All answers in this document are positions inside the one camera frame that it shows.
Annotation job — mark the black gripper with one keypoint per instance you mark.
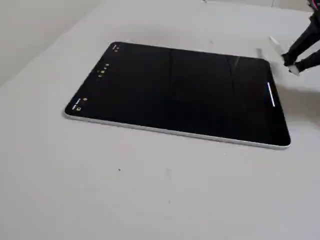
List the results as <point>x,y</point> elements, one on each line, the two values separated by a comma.
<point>301,47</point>

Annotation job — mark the white stylus pencil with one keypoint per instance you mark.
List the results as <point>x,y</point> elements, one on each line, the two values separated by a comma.
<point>276,45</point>

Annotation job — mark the silver tablet with black screen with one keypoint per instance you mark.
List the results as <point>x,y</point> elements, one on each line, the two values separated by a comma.
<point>180,95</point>

